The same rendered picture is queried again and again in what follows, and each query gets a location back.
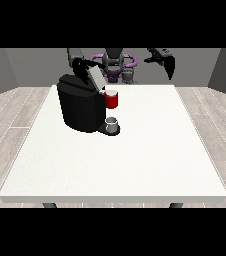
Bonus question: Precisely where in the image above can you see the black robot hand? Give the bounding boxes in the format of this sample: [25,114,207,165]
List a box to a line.
[71,57,105,85]
[143,48,177,81]

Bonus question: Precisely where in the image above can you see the pale grey machine lid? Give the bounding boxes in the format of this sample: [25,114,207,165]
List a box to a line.
[86,64,107,92]

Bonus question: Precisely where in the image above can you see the black coffee machine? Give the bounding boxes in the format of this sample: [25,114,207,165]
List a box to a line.
[56,73,121,136]

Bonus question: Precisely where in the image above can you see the small grey coffee pod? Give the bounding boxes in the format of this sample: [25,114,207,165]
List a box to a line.
[121,68,135,84]

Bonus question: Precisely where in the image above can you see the red pod holder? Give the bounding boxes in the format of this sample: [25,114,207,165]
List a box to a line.
[103,89,120,110]

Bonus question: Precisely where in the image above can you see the grey robot trunk purple rings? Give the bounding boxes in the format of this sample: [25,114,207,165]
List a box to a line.
[89,48,139,84]

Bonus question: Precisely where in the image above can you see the small grey cup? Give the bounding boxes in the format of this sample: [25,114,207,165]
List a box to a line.
[105,116,120,133]

